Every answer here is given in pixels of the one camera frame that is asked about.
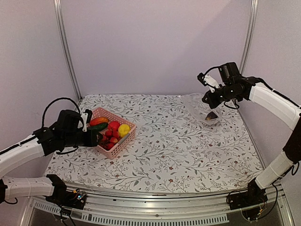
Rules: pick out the aluminium frame post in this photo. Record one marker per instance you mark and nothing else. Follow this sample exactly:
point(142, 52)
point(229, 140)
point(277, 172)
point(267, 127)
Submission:
point(249, 35)
point(66, 49)

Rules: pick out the aluminium front rail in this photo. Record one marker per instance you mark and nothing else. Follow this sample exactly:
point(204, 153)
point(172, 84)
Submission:
point(110, 207)

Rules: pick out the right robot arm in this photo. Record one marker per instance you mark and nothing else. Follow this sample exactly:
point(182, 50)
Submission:
point(289, 113)

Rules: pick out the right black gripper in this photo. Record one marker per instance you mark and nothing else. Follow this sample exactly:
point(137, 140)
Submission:
point(213, 103)

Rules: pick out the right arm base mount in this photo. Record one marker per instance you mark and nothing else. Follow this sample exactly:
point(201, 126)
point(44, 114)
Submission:
point(253, 198)

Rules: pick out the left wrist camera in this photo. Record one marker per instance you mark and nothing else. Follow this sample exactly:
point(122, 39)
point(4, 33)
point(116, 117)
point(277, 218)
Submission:
point(86, 118)

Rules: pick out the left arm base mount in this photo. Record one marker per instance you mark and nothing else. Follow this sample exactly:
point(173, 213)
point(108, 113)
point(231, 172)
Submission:
point(62, 197)

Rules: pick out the red toy apple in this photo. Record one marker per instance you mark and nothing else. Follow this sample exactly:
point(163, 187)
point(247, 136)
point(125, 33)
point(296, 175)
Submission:
point(114, 125)

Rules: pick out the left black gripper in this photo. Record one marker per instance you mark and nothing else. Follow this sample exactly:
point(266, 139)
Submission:
point(91, 140)

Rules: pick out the green toy cucumber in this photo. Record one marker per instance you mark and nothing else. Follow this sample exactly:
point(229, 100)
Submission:
point(99, 127)

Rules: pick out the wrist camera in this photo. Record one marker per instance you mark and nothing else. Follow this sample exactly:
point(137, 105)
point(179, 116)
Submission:
point(209, 81)
point(86, 118)

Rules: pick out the right aluminium frame post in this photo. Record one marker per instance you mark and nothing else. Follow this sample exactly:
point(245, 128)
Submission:
point(249, 35)

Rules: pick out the left aluminium frame post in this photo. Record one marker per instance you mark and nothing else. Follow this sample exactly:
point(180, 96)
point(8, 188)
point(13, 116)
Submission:
point(66, 49)

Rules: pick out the pink plastic basket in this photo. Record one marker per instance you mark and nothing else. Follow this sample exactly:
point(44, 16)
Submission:
point(111, 154)

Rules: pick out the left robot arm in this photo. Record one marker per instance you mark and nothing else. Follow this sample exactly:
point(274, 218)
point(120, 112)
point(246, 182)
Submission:
point(33, 147)

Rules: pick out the floral table mat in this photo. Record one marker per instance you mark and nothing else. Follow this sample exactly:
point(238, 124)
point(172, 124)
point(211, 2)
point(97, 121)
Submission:
point(171, 152)

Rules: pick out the clear zip top bag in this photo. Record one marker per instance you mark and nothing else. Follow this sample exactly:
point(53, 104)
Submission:
point(199, 110)

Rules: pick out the yellow toy pepper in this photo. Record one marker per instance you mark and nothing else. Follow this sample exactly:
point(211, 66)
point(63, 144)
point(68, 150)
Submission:
point(123, 130)

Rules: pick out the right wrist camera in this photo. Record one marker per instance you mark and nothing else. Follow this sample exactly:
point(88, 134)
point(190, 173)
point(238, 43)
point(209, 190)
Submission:
point(209, 81)

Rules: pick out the dark purple toy fruit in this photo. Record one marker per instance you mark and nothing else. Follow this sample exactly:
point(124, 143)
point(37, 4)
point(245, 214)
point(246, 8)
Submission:
point(211, 116)

